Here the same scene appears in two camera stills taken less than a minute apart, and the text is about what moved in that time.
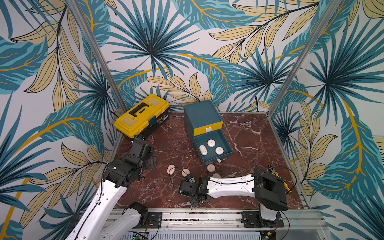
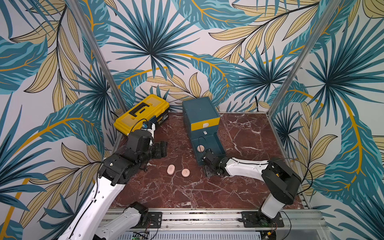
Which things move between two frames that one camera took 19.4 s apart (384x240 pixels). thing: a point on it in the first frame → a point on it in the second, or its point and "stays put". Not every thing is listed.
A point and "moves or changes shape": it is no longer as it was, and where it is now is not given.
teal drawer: x=212 y=147 → x=205 y=132
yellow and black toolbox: x=145 y=115 stays put
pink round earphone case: x=187 y=171 stays put
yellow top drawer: x=208 y=128 moves or changes shape
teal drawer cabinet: x=201 y=118 moves or changes shape
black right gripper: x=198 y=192 → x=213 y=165
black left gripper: x=152 y=160 → x=161 y=149
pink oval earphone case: x=172 y=171 stays put
